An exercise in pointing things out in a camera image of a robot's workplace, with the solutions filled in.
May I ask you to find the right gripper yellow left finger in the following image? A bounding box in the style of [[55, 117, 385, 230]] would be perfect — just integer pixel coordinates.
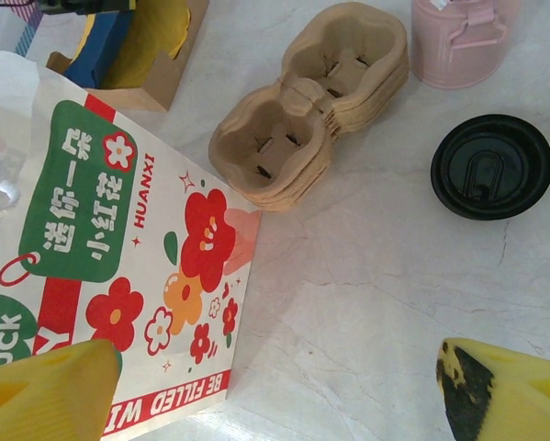
[[0, 338, 119, 441]]

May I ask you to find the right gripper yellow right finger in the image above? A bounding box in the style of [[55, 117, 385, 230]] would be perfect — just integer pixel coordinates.
[[434, 337, 550, 441]]

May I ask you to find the blue napkin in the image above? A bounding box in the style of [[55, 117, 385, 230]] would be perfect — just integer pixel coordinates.
[[65, 9, 136, 88]]

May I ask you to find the white flower-print paper bag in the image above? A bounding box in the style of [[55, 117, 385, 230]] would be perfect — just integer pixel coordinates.
[[0, 48, 263, 437]]

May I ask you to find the yellow napkin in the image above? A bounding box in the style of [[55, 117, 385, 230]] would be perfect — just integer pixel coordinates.
[[79, 0, 194, 89]]

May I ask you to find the cardboard napkin box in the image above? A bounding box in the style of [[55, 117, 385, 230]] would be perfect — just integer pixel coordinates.
[[44, 0, 210, 114]]

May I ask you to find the black plastic cup lid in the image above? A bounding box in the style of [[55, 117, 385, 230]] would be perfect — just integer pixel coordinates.
[[430, 113, 550, 222]]

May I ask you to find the pink metal bucket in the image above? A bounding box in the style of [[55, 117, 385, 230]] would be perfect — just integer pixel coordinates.
[[410, 0, 522, 91]]

